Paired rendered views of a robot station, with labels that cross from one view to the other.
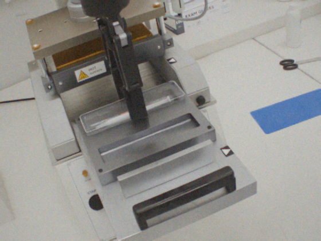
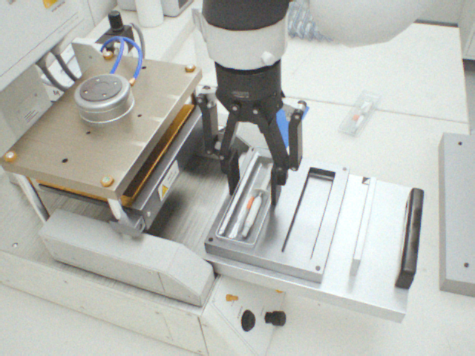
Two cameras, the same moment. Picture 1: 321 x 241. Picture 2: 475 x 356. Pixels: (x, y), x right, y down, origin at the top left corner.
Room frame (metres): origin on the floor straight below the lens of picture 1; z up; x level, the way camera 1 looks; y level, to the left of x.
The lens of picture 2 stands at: (0.35, 0.41, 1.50)
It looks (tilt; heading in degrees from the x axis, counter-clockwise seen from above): 47 degrees down; 308
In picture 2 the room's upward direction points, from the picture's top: 4 degrees counter-clockwise
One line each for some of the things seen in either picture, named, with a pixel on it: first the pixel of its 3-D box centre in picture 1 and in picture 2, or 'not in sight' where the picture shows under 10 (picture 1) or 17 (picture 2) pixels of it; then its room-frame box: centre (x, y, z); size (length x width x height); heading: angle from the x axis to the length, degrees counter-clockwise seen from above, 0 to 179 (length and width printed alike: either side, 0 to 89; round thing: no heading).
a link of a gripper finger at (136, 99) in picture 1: (134, 93); (289, 170); (0.55, 0.04, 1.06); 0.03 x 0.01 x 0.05; 16
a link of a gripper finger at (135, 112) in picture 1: (134, 101); (276, 181); (0.57, 0.04, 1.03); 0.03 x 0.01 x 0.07; 106
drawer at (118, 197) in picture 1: (152, 150); (312, 219); (0.52, 0.03, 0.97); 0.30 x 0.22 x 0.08; 15
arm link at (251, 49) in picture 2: not in sight; (235, 21); (0.63, 0.04, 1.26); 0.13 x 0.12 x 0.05; 106
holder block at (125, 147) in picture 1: (141, 128); (281, 208); (0.56, 0.04, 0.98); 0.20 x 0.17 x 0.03; 105
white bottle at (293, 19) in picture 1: (293, 24); (202, 47); (1.12, -0.46, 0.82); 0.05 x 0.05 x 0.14
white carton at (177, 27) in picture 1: (195, 10); (78, 71); (1.34, -0.18, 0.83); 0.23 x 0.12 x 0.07; 112
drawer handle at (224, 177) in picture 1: (185, 197); (410, 234); (0.38, 0.00, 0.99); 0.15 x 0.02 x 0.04; 105
